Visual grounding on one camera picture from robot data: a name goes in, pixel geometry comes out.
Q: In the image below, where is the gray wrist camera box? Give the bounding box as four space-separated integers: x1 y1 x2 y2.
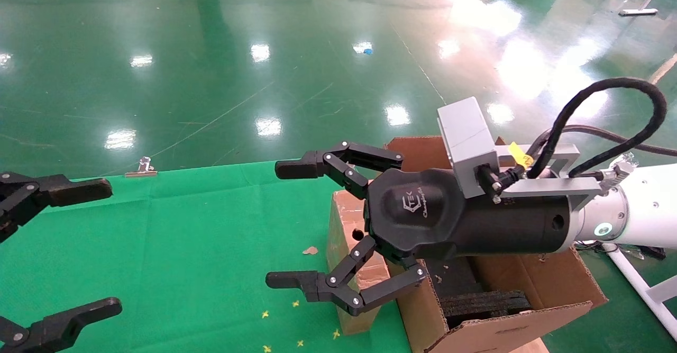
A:
437 97 500 199

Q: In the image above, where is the yellow cable tag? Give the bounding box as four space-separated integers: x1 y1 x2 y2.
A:
508 142 535 168

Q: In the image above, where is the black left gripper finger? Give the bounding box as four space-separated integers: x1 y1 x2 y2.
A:
0 297 123 353
0 171 113 242

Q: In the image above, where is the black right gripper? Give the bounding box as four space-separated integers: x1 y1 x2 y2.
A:
266 141 575 316

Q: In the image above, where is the sleeved black cable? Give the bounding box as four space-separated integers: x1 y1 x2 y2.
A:
526 78 668 179

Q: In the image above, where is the black foam block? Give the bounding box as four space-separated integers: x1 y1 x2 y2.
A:
439 289 532 330

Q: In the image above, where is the thin black cable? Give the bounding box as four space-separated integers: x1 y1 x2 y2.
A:
529 124 677 158

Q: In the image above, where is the white table leg frame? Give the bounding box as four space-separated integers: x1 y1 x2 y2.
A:
606 247 677 338

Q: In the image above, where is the small brown cardboard box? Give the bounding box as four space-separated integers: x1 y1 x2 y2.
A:
326 190 392 336

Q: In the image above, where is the silver binder clip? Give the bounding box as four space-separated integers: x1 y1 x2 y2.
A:
125 156 158 178

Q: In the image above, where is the gray metal camera bracket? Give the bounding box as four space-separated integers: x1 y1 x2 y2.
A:
495 144 603 211

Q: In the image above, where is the large open cardboard carton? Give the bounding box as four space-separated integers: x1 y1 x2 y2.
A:
385 136 609 353

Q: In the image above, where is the green table cloth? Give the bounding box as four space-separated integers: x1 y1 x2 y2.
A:
0 161 413 353

